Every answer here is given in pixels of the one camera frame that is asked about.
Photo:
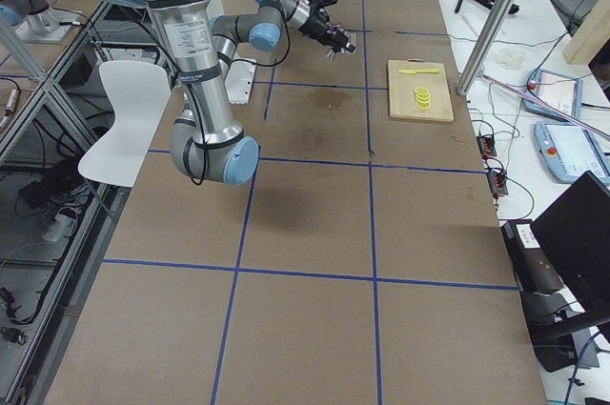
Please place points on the far teach pendant tablet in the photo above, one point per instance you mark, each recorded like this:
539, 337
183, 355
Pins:
555, 90

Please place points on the white plastic chair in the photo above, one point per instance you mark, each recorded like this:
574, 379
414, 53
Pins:
138, 93

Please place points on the aluminium frame post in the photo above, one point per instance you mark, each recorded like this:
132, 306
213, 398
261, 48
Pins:
484, 43

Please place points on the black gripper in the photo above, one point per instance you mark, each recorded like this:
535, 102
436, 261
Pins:
315, 28

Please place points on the bamboo cutting board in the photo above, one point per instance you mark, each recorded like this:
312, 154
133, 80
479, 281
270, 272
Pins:
402, 100

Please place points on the yellow plastic knife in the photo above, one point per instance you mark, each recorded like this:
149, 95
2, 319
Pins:
418, 71

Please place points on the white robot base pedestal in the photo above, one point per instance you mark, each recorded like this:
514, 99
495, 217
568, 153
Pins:
239, 81

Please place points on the teach pendant tablet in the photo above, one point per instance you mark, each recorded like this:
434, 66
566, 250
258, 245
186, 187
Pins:
569, 151
555, 90

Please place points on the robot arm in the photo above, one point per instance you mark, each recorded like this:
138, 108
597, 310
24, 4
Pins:
274, 16
207, 143

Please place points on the black laptop monitor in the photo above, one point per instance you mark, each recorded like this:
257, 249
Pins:
573, 232

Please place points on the near teach pendant tablet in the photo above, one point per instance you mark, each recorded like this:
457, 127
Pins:
569, 151

